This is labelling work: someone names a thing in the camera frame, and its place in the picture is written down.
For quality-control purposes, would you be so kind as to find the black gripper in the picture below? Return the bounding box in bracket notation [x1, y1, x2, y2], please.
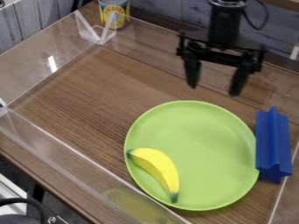
[176, 31, 266, 96]

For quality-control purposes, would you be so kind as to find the blue star-shaped block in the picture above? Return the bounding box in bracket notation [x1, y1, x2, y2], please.
[256, 107, 293, 183]

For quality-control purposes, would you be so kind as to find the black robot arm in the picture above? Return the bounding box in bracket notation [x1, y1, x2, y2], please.
[176, 0, 268, 96]

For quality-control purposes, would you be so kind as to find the green plate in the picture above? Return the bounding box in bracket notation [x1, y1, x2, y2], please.
[124, 101, 258, 211]

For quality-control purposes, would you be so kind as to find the yellow toy banana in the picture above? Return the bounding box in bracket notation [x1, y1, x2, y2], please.
[125, 148, 180, 203]

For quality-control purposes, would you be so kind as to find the black cable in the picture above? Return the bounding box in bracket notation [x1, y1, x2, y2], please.
[0, 197, 46, 224]

